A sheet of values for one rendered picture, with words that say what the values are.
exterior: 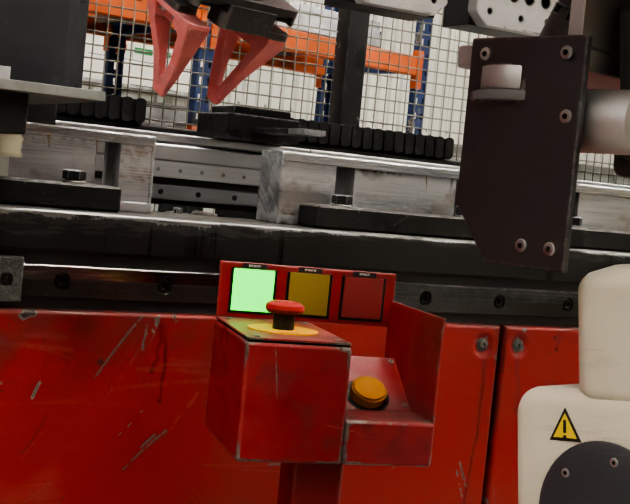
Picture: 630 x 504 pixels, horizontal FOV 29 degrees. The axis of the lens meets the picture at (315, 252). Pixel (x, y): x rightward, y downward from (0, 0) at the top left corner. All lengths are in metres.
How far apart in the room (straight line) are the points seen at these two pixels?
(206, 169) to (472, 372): 0.50
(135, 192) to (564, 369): 0.65
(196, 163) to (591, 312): 1.06
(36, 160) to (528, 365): 0.71
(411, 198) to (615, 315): 0.89
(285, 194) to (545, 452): 0.80
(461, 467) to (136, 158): 0.59
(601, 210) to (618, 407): 1.10
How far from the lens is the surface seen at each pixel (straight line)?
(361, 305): 1.34
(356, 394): 1.26
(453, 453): 1.65
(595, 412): 0.85
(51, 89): 1.21
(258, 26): 0.97
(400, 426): 1.22
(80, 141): 1.48
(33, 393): 1.37
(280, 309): 1.22
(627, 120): 0.83
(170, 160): 1.80
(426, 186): 1.72
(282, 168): 1.59
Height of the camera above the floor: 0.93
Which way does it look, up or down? 3 degrees down
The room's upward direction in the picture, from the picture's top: 6 degrees clockwise
